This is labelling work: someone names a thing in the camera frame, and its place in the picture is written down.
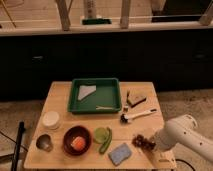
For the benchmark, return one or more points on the green cucumber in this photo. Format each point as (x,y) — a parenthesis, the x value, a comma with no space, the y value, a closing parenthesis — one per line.
(106,144)

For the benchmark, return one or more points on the white handled brush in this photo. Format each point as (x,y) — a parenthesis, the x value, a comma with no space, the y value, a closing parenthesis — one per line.
(125,118)

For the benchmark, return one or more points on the dark red grape bunch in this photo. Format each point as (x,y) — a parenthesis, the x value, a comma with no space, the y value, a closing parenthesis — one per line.
(140,141)

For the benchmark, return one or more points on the small white stick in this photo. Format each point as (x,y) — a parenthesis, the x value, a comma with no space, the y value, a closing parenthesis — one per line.
(103,108)

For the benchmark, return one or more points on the small green cup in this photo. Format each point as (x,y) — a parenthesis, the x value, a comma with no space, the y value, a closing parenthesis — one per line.
(100,135)

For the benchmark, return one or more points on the dark red bowl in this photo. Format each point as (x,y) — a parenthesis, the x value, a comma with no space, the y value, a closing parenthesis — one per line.
(71,134)

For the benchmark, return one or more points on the orange fruit piece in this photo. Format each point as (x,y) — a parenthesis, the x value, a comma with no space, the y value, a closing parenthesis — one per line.
(78,143)

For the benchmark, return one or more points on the grey triangular cloth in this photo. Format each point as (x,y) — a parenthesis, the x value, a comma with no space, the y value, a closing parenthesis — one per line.
(84,91)

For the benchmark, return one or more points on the blue sponge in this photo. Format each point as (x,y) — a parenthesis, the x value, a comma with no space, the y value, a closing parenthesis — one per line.
(119,154)

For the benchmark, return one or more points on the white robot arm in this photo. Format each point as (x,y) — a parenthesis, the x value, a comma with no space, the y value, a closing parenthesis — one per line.
(182,130)

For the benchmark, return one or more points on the small metal cup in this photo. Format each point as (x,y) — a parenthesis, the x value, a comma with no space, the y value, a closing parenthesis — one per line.
(43,142)

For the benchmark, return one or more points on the green base object background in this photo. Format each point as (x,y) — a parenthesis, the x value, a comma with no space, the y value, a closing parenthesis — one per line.
(97,21)

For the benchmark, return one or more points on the white paper cup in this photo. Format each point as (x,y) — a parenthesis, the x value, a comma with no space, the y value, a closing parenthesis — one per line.
(51,120)

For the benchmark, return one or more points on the black pole left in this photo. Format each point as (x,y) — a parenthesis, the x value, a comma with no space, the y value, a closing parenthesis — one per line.
(15,157)

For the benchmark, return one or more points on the green plastic tray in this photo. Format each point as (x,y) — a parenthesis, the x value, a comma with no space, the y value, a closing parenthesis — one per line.
(107,94)

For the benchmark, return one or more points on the thin dark utensil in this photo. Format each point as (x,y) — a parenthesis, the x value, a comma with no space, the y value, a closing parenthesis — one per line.
(126,102)

